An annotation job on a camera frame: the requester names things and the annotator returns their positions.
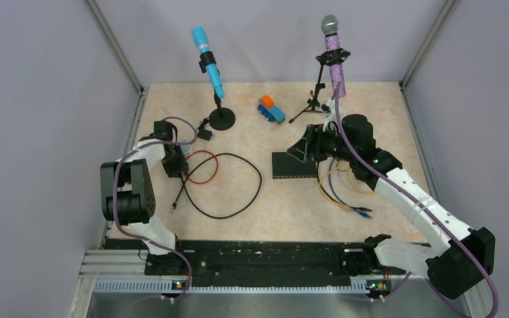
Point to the black network switch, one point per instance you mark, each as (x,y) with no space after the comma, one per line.
(285,166)

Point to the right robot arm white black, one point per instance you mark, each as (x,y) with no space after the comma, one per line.
(457,258)

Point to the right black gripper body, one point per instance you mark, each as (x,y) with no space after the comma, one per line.
(329,144)

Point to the white small hub box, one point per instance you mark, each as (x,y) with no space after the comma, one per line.
(186,147)

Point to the black tripod mic stand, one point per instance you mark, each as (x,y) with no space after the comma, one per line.
(318,101)

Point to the purple glitter microphone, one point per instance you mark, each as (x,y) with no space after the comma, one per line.
(329,27)

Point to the colourful toy block truck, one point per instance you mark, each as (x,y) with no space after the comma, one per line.
(270,111)

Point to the cyan microphone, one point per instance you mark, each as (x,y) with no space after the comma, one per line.
(207,60)

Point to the small black wall charger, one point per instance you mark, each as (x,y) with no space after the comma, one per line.
(202,132)

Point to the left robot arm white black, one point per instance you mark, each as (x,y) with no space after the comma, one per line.
(127,193)

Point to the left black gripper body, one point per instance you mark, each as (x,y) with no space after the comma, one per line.
(175,162)

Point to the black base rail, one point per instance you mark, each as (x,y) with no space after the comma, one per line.
(250,264)

